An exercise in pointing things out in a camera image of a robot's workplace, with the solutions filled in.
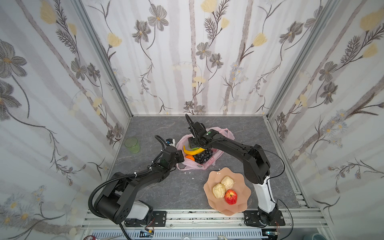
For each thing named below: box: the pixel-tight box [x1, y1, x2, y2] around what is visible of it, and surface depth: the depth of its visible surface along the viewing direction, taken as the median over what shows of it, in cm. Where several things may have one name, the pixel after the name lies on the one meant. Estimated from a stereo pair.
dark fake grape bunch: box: [193, 148, 214, 165], surface depth 95 cm
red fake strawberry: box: [224, 189, 238, 205], surface depth 78 cm
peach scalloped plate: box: [203, 167, 252, 216], surface depth 80 cm
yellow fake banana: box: [183, 145, 206, 156], surface depth 96 cm
